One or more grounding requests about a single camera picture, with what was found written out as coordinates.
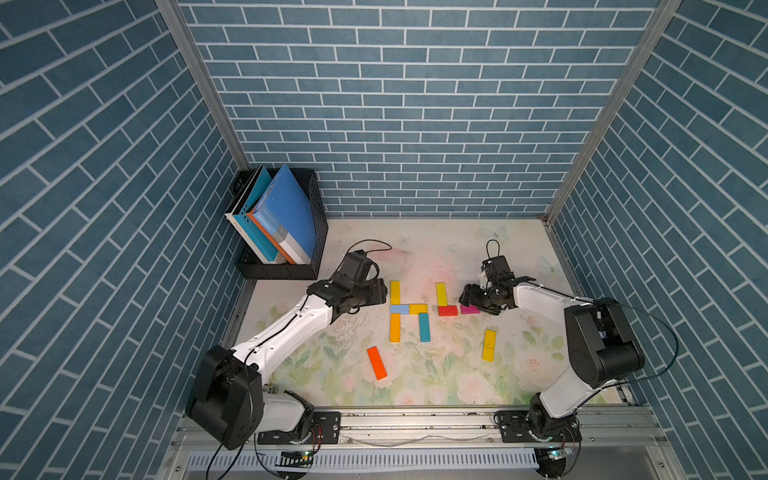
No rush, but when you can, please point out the magenta block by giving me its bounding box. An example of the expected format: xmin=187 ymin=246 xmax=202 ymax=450
xmin=460 ymin=305 xmax=481 ymax=315

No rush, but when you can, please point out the red block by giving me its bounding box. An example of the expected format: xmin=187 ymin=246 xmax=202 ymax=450
xmin=438 ymin=305 xmax=459 ymax=317

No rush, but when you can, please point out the orange-yellow long block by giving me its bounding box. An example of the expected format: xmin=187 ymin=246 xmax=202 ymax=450
xmin=390 ymin=314 xmax=401 ymax=343

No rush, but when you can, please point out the light blue short block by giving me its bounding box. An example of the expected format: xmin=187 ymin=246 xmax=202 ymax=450
xmin=390 ymin=305 xmax=410 ymax=315

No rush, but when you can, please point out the bright yellow long block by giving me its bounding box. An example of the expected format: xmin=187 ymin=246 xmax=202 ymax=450
xmin=481 ymin=329 xmax=497 ymax=363

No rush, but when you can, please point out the small yellow short block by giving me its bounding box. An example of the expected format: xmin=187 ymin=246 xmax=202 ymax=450
xmin=409 ymin=304 xmax=429 ymax=315

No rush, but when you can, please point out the teal long block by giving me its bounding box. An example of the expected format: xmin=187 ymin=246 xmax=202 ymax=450
xmin=418 ymin=313 xmax=431 ymax=343

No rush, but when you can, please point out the lemon yellow long block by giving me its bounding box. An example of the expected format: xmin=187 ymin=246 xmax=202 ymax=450
xmin=436 ymin=282 xmax=448 ymax=307

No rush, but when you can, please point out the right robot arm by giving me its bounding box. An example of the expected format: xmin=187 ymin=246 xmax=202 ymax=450
xmin=459 ymin=255 xmax=645 ymax=443

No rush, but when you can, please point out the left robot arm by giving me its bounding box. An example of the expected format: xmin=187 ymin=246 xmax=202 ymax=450
xmin=186 ymin=250 xmax=387 ymax=450

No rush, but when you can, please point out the orange block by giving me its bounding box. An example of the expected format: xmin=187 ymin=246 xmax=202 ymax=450
xmin=367 ymin=347 xmax=388 ymax=381

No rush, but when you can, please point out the floral table mat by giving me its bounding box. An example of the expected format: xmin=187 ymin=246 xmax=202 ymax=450
xmin=269 ymin=218 xmax=575 ymax=406

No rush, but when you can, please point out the black mesh file basket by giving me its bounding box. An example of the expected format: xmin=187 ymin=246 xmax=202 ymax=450
xmin=225 ymin=165 xmax=328 ymax=280

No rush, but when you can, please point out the blue book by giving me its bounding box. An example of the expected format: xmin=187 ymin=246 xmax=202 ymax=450
xmin=255 ymin=165 xmax=316 ymax=265

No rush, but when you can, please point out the teal book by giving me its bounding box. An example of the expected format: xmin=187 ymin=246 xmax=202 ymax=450
xmin=225 ymin=166 xmax=286 ymax=264

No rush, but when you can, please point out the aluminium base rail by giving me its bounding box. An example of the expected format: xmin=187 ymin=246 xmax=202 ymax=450
xmin=157 ymin=405 xmax=684 ymax=479

